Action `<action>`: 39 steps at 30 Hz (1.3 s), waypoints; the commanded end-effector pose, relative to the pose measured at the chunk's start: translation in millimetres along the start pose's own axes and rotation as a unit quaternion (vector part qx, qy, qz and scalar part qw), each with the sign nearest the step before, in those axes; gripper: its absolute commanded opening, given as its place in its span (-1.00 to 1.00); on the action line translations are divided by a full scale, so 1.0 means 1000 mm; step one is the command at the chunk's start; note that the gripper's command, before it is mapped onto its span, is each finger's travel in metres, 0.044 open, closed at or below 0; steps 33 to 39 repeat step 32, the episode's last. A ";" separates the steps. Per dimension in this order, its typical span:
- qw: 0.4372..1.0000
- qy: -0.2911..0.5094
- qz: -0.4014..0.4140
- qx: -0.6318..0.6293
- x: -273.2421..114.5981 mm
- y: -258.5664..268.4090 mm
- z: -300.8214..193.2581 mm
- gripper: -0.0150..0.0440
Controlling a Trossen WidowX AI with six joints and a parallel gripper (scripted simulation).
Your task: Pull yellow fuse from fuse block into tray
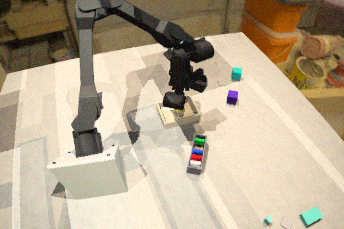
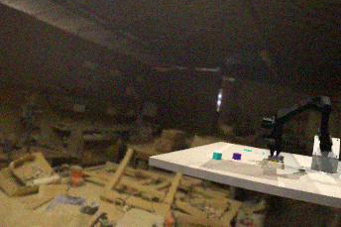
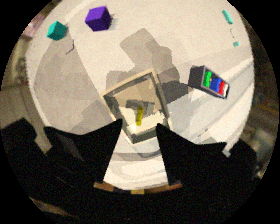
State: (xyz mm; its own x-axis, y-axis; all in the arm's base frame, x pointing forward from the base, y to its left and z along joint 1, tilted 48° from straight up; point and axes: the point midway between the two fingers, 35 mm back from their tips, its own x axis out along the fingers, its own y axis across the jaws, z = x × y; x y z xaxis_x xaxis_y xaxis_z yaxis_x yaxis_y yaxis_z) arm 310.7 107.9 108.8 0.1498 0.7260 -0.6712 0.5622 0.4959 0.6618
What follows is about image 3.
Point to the purple cube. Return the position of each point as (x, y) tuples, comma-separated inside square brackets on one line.
[(98, 19)]

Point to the small teal cube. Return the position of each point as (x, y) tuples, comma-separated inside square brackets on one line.
[(56, 31)]

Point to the yellow fuse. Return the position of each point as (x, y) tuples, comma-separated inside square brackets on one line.
[(138, 116)]

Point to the turquoise rectangular block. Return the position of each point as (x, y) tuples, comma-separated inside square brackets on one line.
[(229, 20)]

